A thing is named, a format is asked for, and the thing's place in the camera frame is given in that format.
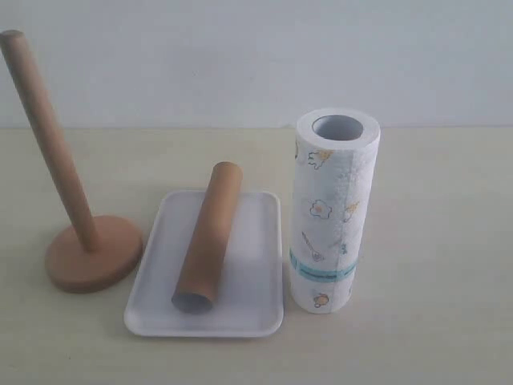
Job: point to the printed paper towel roll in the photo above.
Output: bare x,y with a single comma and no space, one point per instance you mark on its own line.
335,155

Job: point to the brown cardboard tube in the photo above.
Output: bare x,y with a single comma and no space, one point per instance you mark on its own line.
210,236

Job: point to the white rectangular tray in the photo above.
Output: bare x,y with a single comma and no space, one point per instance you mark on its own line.
236,295

